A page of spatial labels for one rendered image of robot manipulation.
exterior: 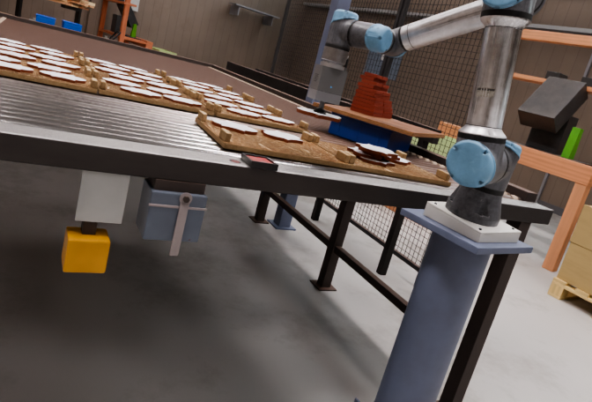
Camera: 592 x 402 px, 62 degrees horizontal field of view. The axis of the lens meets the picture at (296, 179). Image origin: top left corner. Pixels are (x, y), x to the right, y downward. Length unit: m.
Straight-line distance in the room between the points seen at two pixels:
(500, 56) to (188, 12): 11.61
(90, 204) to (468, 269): 0.98
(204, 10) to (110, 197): 11.74
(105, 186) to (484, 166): 0.88
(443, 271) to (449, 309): 0.11
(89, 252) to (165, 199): 0.20
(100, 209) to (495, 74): 0.97
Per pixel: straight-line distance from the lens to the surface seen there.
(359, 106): 2.46
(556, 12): 9.43
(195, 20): 12.75
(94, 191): 1.19
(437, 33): 1.52
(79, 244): 1.20
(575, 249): 4.32
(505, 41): 1.30
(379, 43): 1.45
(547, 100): 5.49
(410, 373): 1.59
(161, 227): 1.21
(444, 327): 1.52
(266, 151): 1.41
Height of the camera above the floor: 1.19
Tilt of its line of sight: 13 degrees down
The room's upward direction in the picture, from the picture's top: 15 degrees clockwise
